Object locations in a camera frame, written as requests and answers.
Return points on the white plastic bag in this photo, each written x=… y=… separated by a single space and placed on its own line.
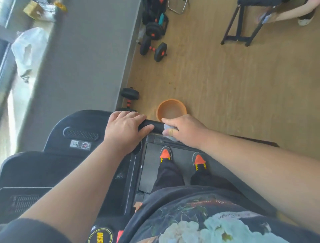
x=28 y=50

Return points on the person's left forearm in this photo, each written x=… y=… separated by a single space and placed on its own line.
x=75 y=192

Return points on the yellow cardboard box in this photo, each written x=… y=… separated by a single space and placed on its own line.
x=33 y=10

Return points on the person's black floral shirt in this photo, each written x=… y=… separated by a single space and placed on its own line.
x=200 y=220

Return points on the orange plastic basin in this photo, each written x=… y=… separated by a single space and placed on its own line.
x=171 y=109

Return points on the person's right forearm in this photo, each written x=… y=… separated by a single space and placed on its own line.
x=262 y=172

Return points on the person's black trousers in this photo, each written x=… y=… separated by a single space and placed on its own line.
x=170 y=175

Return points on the black orange dumbbell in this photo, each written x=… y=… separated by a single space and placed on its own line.
x=153 y=48
x=130 y=94
x=154 y=30

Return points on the person's left little finger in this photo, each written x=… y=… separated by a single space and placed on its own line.
x=113 y=117

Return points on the person's right orange shoe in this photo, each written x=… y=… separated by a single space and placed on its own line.
x=199 y=160

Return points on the black treadmill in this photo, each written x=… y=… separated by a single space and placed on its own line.
x=82 y=125

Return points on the person's right thumb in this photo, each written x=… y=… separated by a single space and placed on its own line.
x=175 y=134

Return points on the metal chair leg frame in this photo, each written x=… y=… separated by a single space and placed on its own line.
x=178 y=7

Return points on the person's left orange shoe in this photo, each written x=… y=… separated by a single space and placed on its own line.
x=165 y=154

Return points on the black folding stand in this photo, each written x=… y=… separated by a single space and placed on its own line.
x=240 y=27

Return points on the light blue cleaning cloth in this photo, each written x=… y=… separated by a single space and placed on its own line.
x=168 y=130

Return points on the small yellow object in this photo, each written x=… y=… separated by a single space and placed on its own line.
x=60 y=6

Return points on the person's left thumb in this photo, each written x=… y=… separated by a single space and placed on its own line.
x=147 y=130

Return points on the person's right hand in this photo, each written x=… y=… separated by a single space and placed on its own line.
x=191 y=131

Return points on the person's left middle finger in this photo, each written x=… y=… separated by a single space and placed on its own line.
x=131 y=116

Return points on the person's orange shoe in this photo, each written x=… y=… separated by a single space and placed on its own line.
x=165 y=154
x=199 y=160

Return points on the person's left hand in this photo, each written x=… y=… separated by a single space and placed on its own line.
x=122 y=135

